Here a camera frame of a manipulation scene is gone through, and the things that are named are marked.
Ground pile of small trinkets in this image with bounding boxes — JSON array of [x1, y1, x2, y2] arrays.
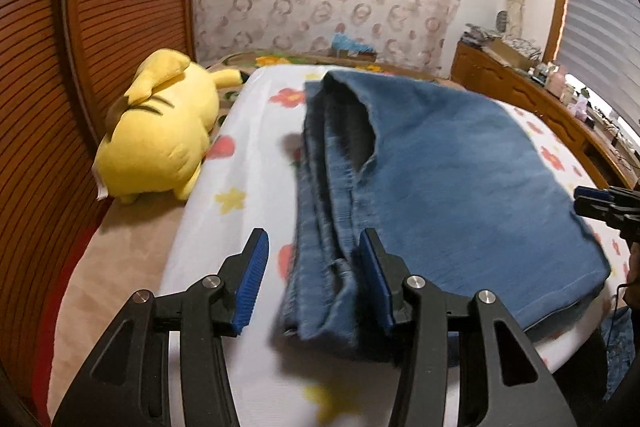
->
[[462, 23, 640, 168]]

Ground red cloth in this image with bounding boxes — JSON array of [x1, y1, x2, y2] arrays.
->
[[27, 227, 96, 425]]

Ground grey window blind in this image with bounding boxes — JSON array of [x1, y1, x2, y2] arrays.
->
[[552, 0, 640, 132]]

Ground blue textured cloth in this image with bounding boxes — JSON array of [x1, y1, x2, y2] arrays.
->
[[602, 302, 638, 400]]

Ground blue denim pants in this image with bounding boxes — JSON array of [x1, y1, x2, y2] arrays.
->
[[282, 71, 612, 360]]

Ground wooden slatted wardrobe door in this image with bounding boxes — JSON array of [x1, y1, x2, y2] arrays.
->
[[0, 0, 198, 427]]

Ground yellow plush toy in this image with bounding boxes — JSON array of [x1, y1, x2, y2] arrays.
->
[[92, 49, 240, 205]]

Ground pink container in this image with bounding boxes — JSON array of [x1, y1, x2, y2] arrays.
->
[[547, 64, 568, 100]]

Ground blue plastic bag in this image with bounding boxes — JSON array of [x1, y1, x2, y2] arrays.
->
[[331, 33, 378, 55]]

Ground open cardboard tray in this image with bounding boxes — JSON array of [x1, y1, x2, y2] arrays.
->
[[487, 38, 536, 70]]

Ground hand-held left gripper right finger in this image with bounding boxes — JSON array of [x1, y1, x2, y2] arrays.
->
[[357, 228, 576, 427]]

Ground white floral bed sheet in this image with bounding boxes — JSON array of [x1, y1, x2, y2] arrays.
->
[[157, 66, 632, 427]]

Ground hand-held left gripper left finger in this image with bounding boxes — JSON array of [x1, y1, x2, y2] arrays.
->
[[52, 228, 271, 427]]

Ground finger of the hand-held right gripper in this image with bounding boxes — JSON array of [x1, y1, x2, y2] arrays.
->
[[574, 201, 626, 228], [574, 187, 613, 202]]

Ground wooden dresser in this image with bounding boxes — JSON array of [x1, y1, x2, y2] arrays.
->
[[450, 41, 640, 192]]

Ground brown floral blanket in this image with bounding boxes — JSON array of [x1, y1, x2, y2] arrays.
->
[[47, 51, 453, 423]]

